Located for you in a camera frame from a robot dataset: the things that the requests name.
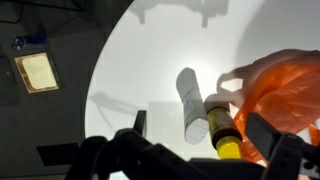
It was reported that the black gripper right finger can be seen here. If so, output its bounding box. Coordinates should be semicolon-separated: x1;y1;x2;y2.
244;112;320;180

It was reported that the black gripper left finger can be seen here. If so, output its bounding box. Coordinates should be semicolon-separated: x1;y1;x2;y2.
64;109;189;180

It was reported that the white roll-on stick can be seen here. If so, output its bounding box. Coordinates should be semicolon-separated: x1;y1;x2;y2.
175;67;210;146

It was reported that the orange plastic bag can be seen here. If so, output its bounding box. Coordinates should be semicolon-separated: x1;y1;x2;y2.
233;49;320;166

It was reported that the beige square floor plate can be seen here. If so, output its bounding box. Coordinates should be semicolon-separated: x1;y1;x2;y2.
13;51;63;94

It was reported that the blue plastic bottle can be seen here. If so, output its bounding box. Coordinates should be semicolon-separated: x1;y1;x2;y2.
11;33;48;52

